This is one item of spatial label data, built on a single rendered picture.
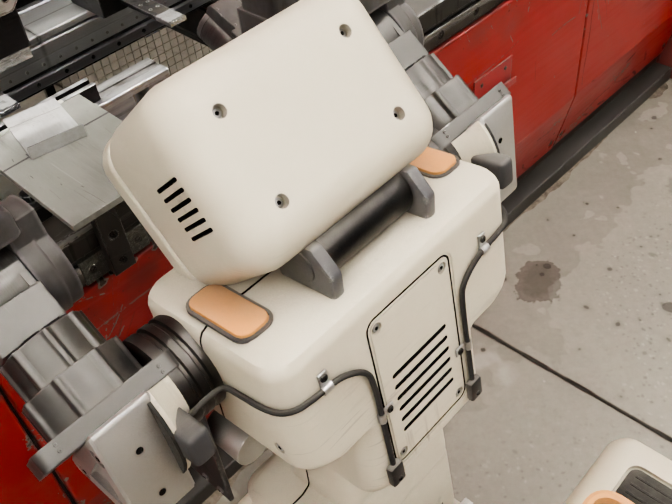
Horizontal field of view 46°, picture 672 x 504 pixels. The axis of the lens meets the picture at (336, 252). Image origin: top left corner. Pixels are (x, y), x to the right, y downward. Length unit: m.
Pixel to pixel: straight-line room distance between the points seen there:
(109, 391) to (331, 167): 0.22
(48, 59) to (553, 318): 1.39
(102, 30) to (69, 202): 0.59
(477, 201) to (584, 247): 1.76
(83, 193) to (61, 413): 0.57
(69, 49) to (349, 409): 1.13
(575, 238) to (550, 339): 0.39
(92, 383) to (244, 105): 0.22
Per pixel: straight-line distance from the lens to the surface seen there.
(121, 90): 1.38
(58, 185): 1.16
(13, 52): 1.27
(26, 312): 0.62
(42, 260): 0.64
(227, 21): 0.98
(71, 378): 0.59
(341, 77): 0.59
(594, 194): 2.59
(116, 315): 1.40
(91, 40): 1.63
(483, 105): 0.80
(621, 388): 2.10
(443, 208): 0.64
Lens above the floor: 1.67
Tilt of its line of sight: 44 degrees down
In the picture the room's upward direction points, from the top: 7 degrees counter-clockwise
